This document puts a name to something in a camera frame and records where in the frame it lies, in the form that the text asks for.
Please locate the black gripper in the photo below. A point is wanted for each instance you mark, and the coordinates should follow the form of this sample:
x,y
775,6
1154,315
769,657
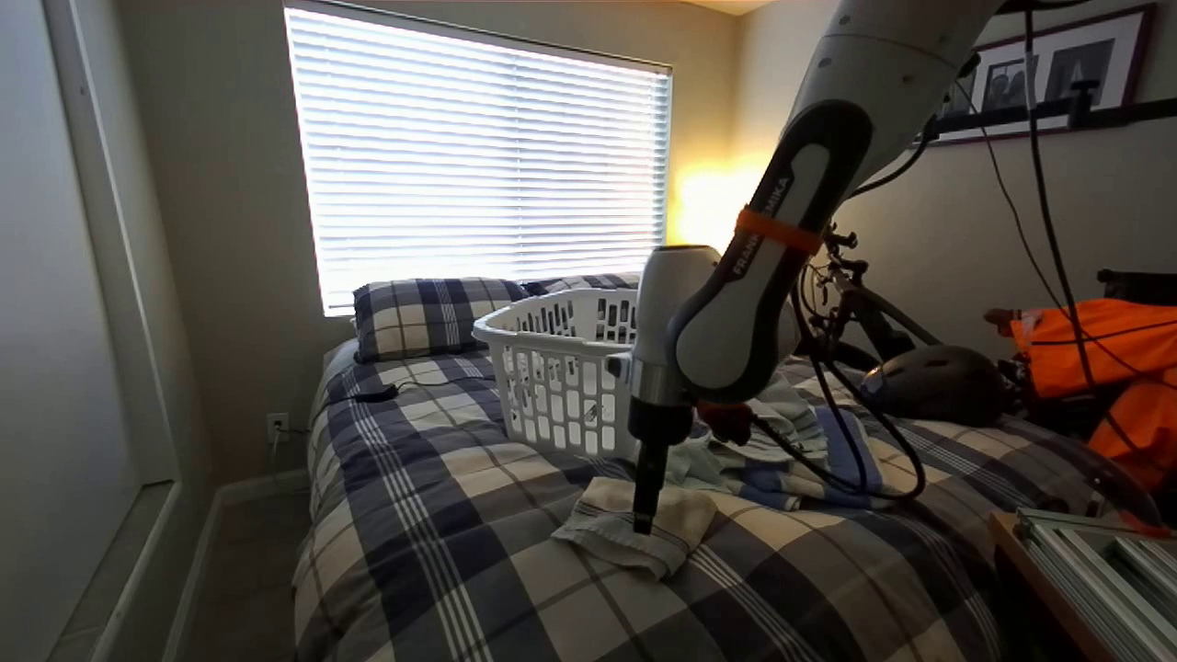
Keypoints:
x,y
657,427

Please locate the small cream towel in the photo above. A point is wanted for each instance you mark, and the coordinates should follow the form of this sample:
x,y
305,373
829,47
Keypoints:
x,y
601,523

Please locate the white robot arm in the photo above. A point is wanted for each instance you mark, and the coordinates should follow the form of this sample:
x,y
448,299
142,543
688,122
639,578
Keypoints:
x,y
706,324

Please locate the cream striped towel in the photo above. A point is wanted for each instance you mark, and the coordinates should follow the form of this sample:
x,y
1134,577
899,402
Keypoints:
x,y
753,442

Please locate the white plastic laundry basket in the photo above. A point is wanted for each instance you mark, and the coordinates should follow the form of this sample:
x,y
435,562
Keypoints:
x,y
562,368

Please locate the blue and cream towel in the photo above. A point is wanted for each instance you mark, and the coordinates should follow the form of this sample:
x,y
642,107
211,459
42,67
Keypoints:
x,y
848,448

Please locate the blue plaid bedspread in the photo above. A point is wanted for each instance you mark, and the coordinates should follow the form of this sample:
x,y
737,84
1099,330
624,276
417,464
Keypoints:
x,y
433,539

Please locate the black bicycle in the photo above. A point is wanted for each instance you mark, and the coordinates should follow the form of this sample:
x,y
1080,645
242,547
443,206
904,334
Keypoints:
x,y
857,330

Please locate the black remote on bed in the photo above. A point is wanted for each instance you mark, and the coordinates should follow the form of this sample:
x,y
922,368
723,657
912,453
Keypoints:
x,y
365,394

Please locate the blue plaid pillow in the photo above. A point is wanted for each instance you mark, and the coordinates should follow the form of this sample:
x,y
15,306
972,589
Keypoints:
x,y
414,319

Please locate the white window blinds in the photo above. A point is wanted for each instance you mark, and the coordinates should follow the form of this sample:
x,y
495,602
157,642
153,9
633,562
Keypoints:
x,y
439,155

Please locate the orange bag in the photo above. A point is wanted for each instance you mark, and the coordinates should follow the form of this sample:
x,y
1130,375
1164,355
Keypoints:
x,y
1107,344

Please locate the framed wall pictures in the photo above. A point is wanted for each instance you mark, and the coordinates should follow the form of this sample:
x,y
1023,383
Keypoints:
x,y
1058,74

